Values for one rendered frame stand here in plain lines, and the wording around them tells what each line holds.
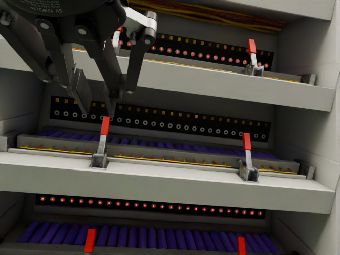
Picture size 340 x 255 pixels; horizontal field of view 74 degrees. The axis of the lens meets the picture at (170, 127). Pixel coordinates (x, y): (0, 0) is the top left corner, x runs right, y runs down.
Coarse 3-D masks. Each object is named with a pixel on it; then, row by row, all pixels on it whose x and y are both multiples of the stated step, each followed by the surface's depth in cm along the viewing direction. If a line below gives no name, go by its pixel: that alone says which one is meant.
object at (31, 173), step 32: (0, 128) 39; (32, 128) 51; (96, 128) 53; (128, 128) 54; (0, 160) 35; (32, 160) 37; (64, 160) 38; (288, 160) 55; (320, 160) 45; (32, 192) 35; (64, 192) 36; (96, 192) 36; (128, 192) 37; (160, 192) 38; (192, 192) 38; (224, 192) 39; (256, 192) 39; (288, 192) 40; (320, 192) 41
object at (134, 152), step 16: (32, 144) 41; (48, 144) 42; (64, 144) 42; (80, 144) 42; (96, 144) 43; (112, 144) 44; (160, 160) 43; (176, 160) 45; (192, 160) 45; (208, 160) 46; (224, 160) 46; (256, 160) 47; (272, 160) 48
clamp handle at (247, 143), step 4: (244, 136) 44; (248, 136) 44; (244, 140) 43; (248, 140) 43; (244, 144) 43; (248, 144) 43; (244, 148) 43; (248, 148) 43; (248, 152) 42; (248, 156) 42; (248, 160) 42; (248, 164) 41
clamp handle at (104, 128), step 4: (104, 116) 41; (104, 120) 40; (108, 120) 40; (104, 124) 40; (108, 124) 40; (104, 128) 40; (108, 128) 40; (100, 132) 39; (104, 132) 39; (100, 136) 39; (104, 136) 39; (100, 140) 39; (104, 140) 39; (100, 144) 38; (104, 144) 39; (100, 148) 38; (100, 152) 38
